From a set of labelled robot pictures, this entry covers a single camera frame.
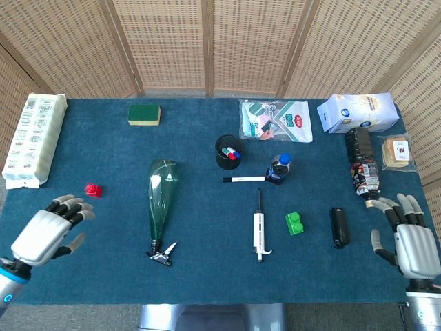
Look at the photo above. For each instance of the wrapped bread snack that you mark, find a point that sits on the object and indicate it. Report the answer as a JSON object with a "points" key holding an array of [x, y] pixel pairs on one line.
{"points": [[397, 153]]}

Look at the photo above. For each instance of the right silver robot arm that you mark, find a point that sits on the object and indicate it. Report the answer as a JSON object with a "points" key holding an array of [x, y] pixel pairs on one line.
{"points": [[425, 310]]}

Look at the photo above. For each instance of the white marker with black cap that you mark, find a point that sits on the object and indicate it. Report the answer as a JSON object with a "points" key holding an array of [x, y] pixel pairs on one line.
{"points": [[248, 179]]}

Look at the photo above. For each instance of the red capped marker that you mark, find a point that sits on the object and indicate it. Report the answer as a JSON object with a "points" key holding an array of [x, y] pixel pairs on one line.
{"points": [[230, 154]]}

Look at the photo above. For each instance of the black stapler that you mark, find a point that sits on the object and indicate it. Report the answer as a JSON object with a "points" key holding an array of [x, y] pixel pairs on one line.
{"points": [[340, 229]]}

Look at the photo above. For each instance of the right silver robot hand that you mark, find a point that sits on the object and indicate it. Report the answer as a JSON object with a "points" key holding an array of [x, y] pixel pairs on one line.
{"points": [[415, 248]]}

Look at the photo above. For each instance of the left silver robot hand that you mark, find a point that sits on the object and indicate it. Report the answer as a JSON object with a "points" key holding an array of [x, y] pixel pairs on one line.
{"points": [[41, 236]]}

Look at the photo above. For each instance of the long white wrapped package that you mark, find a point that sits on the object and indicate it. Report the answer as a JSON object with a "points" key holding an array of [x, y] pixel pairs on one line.
{"points": [[34, 138]]}

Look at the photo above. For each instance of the green toy brick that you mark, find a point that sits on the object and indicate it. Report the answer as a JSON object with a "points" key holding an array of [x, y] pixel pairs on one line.
{"points": [[295, 225]]}

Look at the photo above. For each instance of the blue felt table cover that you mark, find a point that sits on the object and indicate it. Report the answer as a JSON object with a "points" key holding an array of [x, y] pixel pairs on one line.
{"points": [[206, 276]]}

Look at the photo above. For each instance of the packaged cleaning cloth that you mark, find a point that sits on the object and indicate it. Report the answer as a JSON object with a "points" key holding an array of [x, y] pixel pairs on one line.
{"points": [[293, 122]]}

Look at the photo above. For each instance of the white paper bag package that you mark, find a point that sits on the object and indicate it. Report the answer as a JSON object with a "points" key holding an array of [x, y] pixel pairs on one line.
{"points": [[361, 110]]}

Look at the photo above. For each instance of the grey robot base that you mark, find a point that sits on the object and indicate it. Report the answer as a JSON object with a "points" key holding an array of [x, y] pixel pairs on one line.
{"points": [[210, 319]]}

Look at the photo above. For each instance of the white pipette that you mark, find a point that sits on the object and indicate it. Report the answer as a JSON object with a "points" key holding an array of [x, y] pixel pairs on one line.
{"points": [[259, 231]]}

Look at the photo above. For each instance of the green and yellow sponge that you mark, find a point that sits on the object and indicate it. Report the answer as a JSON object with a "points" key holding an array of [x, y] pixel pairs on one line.
{"points": [[144, 113]]}

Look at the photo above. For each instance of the black mesh pen holder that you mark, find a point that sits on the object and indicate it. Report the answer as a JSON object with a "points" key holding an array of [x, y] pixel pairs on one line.
{"points": [[225, 163]]}

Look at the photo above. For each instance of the red toy brick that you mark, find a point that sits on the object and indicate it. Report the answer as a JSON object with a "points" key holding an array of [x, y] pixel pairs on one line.
{"points": [[93, 190]]}

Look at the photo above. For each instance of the blue capped marker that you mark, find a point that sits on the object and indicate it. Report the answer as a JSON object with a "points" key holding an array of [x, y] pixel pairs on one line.
{"points": [[236, 153]]}

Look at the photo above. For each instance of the green glass bottle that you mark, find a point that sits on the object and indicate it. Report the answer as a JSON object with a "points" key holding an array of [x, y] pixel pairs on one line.
{"points": [[162, 196]]}

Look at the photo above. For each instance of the large dark drink bottle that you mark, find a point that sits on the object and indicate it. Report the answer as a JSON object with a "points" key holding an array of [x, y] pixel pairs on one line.
{"points": [[363, 162]]}

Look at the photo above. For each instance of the cola bottle with blue cap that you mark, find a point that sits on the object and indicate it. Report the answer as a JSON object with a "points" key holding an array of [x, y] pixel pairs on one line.
{"points": [[277, 170]]}

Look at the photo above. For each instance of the woven wooden folding screen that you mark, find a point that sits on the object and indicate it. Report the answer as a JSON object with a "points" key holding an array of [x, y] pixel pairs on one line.
{"points": [[172, 45]]}

